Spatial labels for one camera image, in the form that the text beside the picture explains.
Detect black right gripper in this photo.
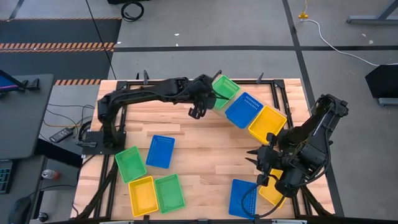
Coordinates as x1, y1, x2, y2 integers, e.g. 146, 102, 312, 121
244, 132, 285, 187

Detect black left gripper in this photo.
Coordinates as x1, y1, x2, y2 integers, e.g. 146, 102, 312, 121
185, 73, 230, 121

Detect green plastic slotted basket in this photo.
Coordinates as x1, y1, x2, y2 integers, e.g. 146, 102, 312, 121
114, 145, 147, 184
154, 173, 187, 215
212, 75, 241, 110

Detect yellow plastic slotted basket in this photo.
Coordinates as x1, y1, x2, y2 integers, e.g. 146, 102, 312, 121
127, 175, 159, 218
257, 167, 287, 209
248, 105, 288, 145

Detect blue plastic slotted basket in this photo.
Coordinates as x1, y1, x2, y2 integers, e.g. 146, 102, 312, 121
224, 91, 264, 129
145, 134, 176, 169
228, 178, 259, 220

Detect black box on floor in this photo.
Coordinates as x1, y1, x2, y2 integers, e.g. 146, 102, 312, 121
364, 63, 398, 100

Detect black mat with hazard stripes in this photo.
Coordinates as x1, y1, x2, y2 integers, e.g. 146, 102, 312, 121
0, 17, 123, 86

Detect grey metal table leg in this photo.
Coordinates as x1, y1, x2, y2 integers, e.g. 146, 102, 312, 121
346, 0, 398, 25

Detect silver and red drink can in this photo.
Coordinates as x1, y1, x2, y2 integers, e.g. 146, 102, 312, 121
41, 169, 60, 180

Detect grey side desk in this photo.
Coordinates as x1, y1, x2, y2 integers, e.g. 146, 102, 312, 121
0, 73, 55, 160

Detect monitor with blue screen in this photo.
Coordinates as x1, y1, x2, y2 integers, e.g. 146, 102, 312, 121
0, 69, 27, 94

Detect dark keyboard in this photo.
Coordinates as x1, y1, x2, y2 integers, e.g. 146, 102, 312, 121
0, 159, 14, 195

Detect black computer mouse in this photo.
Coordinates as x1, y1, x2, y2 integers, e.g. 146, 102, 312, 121
7, 196, 32, 224

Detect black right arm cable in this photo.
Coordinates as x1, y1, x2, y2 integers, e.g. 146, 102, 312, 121
241, 174, 287, 219

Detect coiled black cable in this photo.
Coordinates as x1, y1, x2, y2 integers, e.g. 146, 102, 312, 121
120, 1, 146, 22

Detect thin black floor cable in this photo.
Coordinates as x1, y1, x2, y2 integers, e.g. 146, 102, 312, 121
84, 0, 118, 81

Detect white floor cable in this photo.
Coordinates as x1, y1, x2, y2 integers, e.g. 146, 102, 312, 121
300, 18, 382, 67

